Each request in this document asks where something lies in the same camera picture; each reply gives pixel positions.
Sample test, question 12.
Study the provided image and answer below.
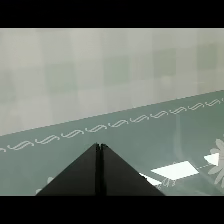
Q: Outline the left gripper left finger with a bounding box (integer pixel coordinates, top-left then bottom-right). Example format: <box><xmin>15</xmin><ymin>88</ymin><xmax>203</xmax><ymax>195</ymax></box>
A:
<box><xmin>36</xmin><ymin>142</ymin><xmax>100</xmax><ymax>197</ymax></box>

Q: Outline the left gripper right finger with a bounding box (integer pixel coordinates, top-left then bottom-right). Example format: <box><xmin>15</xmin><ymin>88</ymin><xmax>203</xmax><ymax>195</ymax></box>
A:
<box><xmin>99</xmin><ymin>143</ymin><xmax>166</xmax><ymax>197</ymax></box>

